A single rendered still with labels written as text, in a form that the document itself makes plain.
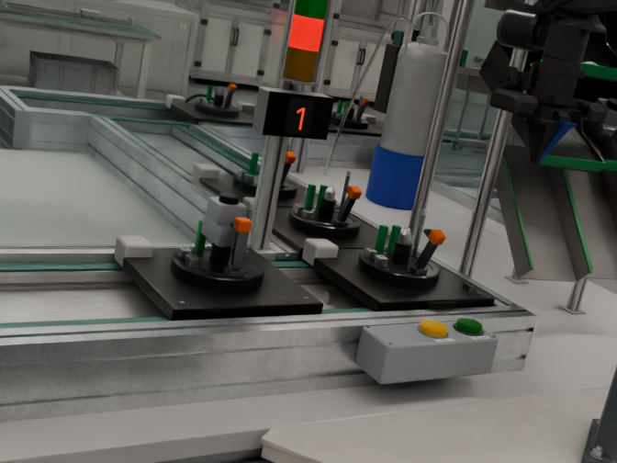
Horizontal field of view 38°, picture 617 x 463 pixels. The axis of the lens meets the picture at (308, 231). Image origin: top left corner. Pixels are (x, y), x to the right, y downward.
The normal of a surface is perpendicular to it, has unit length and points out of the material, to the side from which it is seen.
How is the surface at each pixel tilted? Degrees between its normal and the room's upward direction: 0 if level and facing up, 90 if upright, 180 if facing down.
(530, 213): 45
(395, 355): 90
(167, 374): 90
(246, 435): 90
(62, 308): 0
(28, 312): 0
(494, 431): 0
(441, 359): 90
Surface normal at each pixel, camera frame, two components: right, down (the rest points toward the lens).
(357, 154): 0.50, 0.33
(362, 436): 0.18, -0.94
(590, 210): 0.37, -0.44
